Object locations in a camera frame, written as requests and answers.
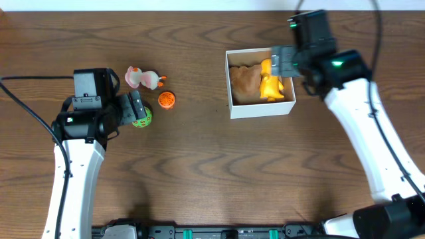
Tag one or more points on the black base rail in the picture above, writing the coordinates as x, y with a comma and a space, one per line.
215, 232

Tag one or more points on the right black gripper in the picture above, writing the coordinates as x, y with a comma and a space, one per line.
292, 52

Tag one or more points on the white cardboard box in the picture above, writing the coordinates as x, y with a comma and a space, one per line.
251, 57

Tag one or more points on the green patterned ball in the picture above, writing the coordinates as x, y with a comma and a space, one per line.
144, 122

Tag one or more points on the brown plush toy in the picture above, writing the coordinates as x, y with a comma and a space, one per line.
245, 83

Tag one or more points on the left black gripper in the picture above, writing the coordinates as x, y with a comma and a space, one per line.
136, 105

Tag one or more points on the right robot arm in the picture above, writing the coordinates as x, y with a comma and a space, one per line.
396, 184

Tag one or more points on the orange round toy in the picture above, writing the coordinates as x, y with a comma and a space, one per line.
166, 100

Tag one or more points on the white pink duck toy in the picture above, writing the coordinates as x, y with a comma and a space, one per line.
149, 79

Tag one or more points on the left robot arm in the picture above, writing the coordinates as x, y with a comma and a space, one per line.
77, 163

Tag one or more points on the yellow rubber dinosaur toy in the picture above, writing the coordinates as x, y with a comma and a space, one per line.
271, 86

